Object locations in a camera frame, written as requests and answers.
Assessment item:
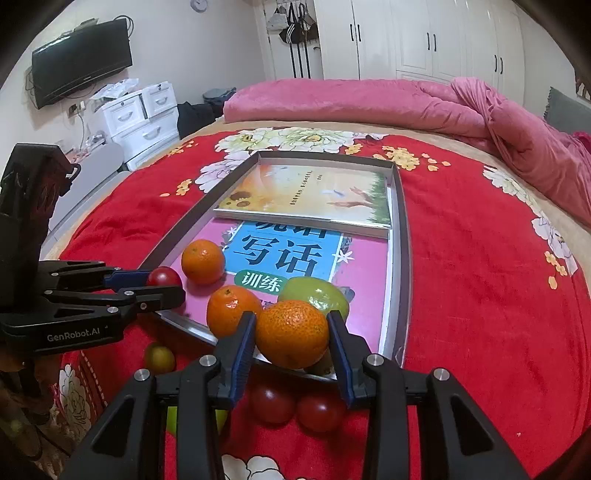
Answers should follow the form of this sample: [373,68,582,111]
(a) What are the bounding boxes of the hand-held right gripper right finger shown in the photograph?
[327,310,529,480]

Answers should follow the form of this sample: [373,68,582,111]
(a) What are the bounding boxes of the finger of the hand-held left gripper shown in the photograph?
[41,285,187,324]
[39,260,151,292]

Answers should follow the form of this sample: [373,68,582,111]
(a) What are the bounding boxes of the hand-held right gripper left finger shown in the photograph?
[60,311,257,480]

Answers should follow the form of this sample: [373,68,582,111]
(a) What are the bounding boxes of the red cherry tomato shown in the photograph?
[147,267,184,296]
[296,392,347,433]
[249,385,296,424]

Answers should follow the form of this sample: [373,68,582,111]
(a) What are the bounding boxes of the orange mandarin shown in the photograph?
[181,239,226,286]
[206,285,263,340]
[255,300,330,370]

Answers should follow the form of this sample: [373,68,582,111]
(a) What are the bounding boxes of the green jujube fruit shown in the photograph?
[283,276,350,324]
[166,406,229,437]

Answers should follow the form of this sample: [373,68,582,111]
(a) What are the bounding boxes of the small yellow-green fruit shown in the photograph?
[144,344,177,374]

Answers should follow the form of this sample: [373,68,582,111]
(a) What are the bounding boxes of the grey cardboard tray box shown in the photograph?
[139,150,413,384]

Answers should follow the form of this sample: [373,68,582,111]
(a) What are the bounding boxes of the person's patterned clothing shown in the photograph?
[0,355,61,480]

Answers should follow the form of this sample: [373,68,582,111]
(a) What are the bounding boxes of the pink cover book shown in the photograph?
[168,219,393,356]

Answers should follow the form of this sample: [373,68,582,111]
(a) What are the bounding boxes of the light grey bench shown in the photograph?
[46,144,124,241]

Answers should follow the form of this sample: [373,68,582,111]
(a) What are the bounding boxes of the white drawer chest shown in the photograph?
[88,80,181,171]

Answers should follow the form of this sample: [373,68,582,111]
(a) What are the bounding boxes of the red floral blanket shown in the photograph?
[55,129,591,480]

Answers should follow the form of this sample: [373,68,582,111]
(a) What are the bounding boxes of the black garment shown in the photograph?
[177,102,225,139]

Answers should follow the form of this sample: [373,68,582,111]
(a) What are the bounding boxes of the sunflower cover book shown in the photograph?
[213,164,393,239]

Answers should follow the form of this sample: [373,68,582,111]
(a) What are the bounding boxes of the white plastic bag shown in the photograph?
[90,78,139,104]

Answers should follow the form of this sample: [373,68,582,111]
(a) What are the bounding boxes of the folded jeans stack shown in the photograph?
[203,88,236,107]

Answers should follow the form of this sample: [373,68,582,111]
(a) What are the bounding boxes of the pink quilt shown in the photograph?
[223,76,591,227]

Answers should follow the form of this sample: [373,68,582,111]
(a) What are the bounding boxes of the white door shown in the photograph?
[261,0,324,81]

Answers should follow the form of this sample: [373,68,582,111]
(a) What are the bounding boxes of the black white striped bag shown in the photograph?
[279,4,308,47]

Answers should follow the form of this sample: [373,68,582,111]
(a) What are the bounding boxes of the white wardrobe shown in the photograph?
[314,0,527,107]

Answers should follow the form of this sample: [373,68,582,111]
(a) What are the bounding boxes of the grey pillow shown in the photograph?
[545,87,591,139]

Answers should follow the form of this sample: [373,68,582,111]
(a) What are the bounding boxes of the black wall television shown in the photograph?
[31,18,134,110]

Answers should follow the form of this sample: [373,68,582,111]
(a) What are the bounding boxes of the black hanging straps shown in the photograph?
[288,44,312,80]

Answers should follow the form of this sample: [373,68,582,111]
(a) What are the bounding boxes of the flower wall painting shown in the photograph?
[573,65,591,100]

